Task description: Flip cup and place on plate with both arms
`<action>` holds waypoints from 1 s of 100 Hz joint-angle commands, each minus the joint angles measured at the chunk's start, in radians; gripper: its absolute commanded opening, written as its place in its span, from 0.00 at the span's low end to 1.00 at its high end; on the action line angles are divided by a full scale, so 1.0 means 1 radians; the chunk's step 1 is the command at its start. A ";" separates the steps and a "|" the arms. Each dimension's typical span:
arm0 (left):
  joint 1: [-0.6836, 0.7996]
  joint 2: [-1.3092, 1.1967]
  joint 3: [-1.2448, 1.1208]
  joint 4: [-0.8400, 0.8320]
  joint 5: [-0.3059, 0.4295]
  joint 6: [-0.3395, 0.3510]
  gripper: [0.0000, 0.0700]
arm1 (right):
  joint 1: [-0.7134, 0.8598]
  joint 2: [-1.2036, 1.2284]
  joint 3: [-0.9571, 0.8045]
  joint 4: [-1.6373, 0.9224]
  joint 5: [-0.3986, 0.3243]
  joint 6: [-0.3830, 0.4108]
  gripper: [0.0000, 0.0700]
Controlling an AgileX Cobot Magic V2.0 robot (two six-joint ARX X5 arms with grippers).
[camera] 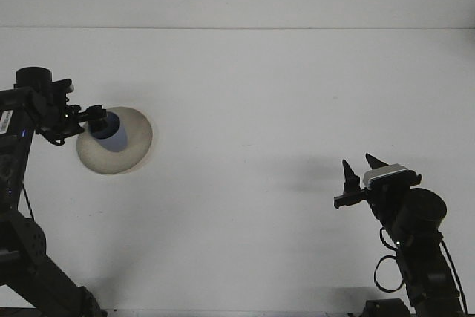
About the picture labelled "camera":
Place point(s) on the pale blue cup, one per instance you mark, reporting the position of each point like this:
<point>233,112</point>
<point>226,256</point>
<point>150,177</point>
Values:
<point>117,139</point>

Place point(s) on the pale round plate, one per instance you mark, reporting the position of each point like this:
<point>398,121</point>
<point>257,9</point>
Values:
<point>137,135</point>

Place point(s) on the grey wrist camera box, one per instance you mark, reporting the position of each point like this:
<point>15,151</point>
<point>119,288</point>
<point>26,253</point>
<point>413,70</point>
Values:
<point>70,88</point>
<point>386,174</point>

